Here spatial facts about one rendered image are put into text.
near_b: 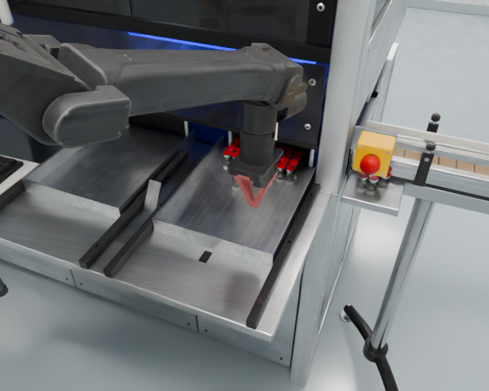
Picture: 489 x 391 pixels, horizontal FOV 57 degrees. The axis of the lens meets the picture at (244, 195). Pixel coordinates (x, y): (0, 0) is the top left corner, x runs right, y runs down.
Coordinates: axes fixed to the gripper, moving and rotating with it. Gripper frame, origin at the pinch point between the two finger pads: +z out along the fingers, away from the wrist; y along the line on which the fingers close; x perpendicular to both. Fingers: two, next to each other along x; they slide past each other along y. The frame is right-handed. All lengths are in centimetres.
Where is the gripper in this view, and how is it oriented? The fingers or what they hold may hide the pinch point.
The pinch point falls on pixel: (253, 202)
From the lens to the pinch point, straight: 80.4
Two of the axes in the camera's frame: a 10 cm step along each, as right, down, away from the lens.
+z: -0.4, 8.4, 5.5
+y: 4.0, -4.9, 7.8
